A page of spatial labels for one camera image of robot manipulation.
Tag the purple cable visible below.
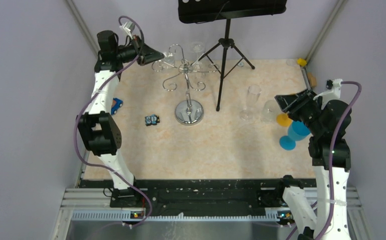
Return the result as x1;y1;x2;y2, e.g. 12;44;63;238
73;15;154;229
285;81;362;240

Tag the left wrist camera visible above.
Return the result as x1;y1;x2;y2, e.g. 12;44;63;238
119;20;136;39

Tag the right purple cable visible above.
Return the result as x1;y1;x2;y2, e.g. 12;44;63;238
285;81;362;240

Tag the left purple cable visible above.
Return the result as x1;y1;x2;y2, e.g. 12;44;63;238
73;15;154;229

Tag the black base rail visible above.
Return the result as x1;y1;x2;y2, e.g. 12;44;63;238
79;178;289;219

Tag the clear wine glass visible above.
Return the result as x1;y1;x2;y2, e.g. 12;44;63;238
261;100;280;123

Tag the chrome wine glass rack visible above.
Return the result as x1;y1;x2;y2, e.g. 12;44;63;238
152;44;217;126

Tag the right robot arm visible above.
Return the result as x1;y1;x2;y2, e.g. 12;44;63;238
274;90;351;240

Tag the black music stand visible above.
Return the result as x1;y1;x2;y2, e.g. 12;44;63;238
178;0;287;111

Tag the clear flute glass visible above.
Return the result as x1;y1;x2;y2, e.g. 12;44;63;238
240;84;261;121

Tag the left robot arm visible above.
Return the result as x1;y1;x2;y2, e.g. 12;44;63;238
74;30;164;207

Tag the orange wine glass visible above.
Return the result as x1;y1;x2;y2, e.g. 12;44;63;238
276;113;292;127

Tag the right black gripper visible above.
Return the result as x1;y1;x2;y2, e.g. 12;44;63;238
274;87;324;135

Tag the blue wine glass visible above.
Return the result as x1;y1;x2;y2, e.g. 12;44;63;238
279;121;310;151

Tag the small blue owl toy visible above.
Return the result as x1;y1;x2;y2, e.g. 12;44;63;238
145;114;160;126

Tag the yellow corner clamp right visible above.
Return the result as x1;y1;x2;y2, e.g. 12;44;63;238
296;58;307;67

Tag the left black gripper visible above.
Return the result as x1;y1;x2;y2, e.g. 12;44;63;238
114;34;163;66

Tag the orange and blue toy car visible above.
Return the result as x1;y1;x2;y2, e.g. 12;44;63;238
111;97;124;115

